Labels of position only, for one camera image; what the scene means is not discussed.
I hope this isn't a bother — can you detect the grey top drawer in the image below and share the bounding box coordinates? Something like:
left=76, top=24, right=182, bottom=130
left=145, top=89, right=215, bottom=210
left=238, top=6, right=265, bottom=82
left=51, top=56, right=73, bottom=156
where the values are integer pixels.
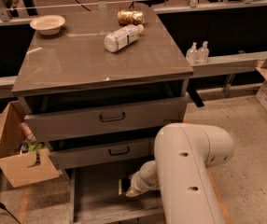
left=25, top=97, right=186, bottom=141

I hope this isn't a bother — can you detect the green yellow sponge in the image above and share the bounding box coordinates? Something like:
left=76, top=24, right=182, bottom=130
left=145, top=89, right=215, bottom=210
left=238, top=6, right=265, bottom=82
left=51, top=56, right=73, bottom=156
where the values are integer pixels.
left=119, top=177, right=131, bottom=195

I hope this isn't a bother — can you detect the grey metal rail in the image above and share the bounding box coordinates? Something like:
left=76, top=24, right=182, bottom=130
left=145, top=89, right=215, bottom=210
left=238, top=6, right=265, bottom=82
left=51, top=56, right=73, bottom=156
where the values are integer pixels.
left=192, top=51, right=267, bottom=78

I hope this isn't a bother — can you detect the brown cardboard box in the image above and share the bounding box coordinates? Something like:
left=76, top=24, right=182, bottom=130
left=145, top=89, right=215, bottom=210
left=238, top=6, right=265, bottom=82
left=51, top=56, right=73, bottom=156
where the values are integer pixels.
left=0, top=101, right=60, bottom=188

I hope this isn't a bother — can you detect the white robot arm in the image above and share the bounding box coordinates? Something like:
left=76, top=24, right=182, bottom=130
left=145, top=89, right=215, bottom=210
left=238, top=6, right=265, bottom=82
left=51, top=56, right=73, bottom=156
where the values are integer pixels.
left=119, top=123, right=234, bottom=224

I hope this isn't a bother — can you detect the grey drawer cabinet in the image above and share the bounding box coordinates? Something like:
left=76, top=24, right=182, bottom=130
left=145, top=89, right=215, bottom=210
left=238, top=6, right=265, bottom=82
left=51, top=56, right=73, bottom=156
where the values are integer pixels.
left=11, top=7, right=194, bottom=173

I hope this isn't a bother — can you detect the black cable on floor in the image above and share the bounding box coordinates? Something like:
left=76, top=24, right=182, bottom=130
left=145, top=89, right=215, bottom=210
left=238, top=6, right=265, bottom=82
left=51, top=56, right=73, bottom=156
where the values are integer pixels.
left=0, top=199, right=21, bottom=224

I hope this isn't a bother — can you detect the white plastic bottle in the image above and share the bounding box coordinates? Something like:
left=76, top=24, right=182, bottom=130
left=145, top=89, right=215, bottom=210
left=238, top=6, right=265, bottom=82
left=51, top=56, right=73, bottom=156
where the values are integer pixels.
left=104, top=24, right=144, bottom=52

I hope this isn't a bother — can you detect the clear sanitizer bottle left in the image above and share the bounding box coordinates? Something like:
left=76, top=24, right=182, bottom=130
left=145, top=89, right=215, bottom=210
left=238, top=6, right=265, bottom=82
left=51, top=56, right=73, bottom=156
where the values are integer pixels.
left=186, top=42, right=197, bottom=64

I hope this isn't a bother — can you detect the white ceramic bowl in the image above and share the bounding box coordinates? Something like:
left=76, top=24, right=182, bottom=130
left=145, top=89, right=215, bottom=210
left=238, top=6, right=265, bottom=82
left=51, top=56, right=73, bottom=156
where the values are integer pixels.
left=30, top=15, right=65, bottom=35

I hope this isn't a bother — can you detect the snack packet in box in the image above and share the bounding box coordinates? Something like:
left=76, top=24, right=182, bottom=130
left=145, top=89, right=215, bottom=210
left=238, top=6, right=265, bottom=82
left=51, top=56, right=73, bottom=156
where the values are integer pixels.
left=20, top=122, right=36, bottom=143

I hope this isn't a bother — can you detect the gold crumpled can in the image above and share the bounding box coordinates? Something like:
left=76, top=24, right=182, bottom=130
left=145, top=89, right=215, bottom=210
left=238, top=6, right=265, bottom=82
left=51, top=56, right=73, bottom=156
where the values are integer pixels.
left=118, top=10, right=145, bottom=25

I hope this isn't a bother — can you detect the clear sanitizer bottle right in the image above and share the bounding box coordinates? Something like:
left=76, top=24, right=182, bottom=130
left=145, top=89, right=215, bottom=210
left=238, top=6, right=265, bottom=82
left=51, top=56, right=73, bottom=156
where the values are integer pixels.
left=197, top=41, right=209, bottom=63

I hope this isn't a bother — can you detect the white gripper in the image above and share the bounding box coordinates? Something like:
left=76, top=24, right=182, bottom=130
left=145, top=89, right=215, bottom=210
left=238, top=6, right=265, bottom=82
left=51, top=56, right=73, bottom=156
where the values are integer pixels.
left=125, top=172, right=148, bottom=198

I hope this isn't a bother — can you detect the clear sanitizer bottle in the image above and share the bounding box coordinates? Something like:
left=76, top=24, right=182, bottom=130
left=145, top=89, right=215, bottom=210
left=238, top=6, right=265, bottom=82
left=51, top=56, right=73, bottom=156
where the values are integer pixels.
left=186, top=42, right=197, bottom=64
left=197, top=41, right=209, bottom=63

